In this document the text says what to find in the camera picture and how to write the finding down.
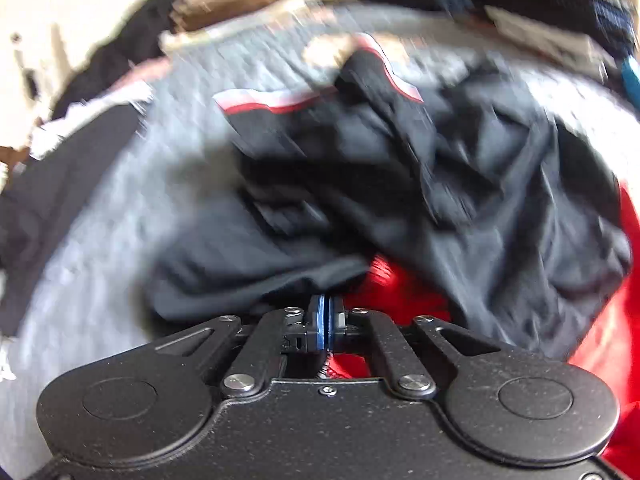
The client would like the stack of brown folded clothes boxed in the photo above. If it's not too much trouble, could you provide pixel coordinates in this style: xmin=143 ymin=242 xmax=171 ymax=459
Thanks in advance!
xmin=170 ymin=0 xmax=351 ymax=31

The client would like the wooden nightstand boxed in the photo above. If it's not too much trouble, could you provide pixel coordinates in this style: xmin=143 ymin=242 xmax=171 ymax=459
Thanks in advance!
xmin=0 ymin=145 xmax=28 ymax=168

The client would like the grey quilted blanket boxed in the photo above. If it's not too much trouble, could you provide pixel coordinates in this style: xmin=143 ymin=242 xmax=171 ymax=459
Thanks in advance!
xmin=0 ymin=2 xmax=640 ymax=480

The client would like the grey white garment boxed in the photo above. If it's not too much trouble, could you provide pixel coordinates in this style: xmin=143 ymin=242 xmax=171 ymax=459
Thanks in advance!
xmin=30 ymin=80 xmax=156 ymax=156

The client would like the black unfolded garment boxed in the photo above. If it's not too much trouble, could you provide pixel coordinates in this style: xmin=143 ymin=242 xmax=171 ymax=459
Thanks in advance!
xmin=0 ymin=105 xmax=141 ymax=336

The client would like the pile of black clothes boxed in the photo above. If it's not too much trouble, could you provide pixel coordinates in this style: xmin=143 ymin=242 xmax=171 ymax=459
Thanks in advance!
xmin=50 ymin=0 xmax=226 ymax=121

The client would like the black jacket with striped trim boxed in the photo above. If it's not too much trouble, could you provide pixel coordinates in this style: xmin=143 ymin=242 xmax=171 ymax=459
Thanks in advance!
xmin=145 ymin=35 xmax=633 ymax=361

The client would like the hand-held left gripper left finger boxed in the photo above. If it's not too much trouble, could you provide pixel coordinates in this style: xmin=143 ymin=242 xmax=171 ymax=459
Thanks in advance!
xmin=150 ymin=294 xmax=327 ymax=397

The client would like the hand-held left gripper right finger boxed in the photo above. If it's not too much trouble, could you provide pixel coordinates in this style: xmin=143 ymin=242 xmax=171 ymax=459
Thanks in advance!
xmin=325 ymin=295 xmax=501 ymax=397

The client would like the red garment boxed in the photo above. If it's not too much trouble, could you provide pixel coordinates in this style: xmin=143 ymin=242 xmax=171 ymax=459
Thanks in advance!
xmin=320 ymin=180 xmax=640 ymax=480

